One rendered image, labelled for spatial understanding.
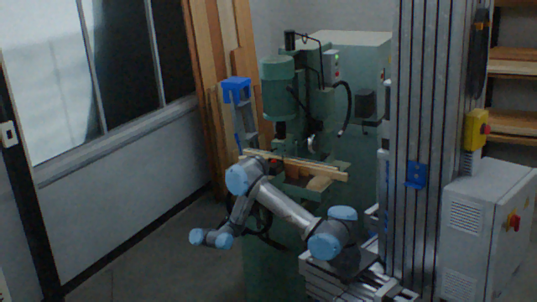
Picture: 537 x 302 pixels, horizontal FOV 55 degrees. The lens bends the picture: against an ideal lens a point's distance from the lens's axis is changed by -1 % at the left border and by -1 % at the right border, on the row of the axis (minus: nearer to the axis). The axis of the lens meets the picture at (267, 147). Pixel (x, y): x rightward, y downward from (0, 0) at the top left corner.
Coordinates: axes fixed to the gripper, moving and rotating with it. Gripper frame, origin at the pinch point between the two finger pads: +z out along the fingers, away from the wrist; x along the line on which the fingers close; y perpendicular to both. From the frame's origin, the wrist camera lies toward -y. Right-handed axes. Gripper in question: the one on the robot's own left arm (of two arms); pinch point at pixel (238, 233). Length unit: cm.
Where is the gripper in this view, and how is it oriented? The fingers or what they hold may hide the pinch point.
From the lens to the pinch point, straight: 265.8
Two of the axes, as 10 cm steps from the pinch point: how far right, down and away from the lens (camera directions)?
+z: 5.1, 1.5, 8.5
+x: 8.3, 1.6, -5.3
